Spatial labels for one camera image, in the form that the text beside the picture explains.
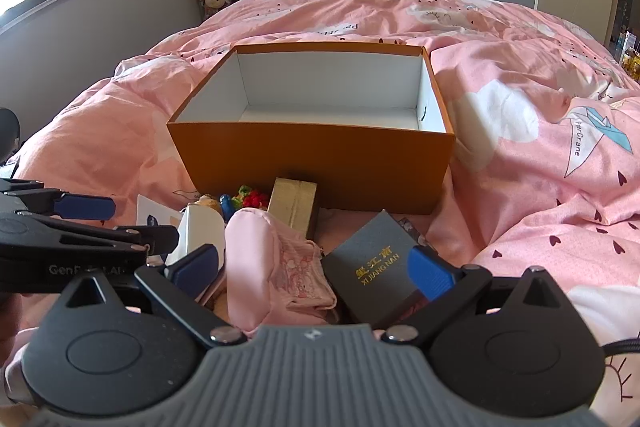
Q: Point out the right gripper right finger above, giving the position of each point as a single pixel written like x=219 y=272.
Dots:
x=449 y=292

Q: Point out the red crochet strawberry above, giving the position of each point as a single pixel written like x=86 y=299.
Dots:
x=248 y=197

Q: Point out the white Vaseline tube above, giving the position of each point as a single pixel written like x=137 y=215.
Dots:
x=153 y=213

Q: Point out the white glasses case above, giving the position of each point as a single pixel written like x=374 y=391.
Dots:
x=197 y=231

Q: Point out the pink bed duvet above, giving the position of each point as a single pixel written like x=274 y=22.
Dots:
x=546 y=165

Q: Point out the gold gift box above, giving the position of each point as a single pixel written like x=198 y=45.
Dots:
x=295 y=203

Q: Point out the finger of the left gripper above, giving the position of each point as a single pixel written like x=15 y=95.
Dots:
x=161 y=240
x=84 y=207

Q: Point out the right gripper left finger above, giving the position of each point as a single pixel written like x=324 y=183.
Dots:
x=173 y=290

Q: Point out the orange cardboard box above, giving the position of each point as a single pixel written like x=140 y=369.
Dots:
x=364 y=121

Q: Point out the dark grey book box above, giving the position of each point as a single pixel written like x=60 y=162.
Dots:
x=369 y=273

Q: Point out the brown plush toy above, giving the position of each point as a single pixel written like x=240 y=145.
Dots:
x=210 y=202

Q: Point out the pink fabric pouch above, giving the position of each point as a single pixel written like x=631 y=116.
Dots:
x=274 y=275

